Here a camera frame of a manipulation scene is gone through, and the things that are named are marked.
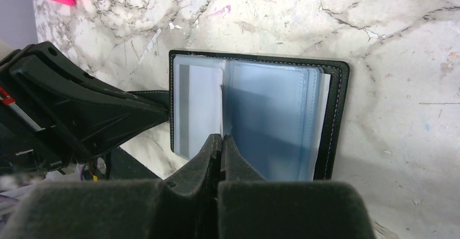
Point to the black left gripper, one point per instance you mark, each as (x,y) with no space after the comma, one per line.
(54,113)

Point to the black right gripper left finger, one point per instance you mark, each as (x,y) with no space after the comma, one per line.
(182,206)

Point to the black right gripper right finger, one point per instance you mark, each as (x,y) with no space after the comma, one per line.
(252,207)

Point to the black leather card holder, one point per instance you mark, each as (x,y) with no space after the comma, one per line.
(283,113)

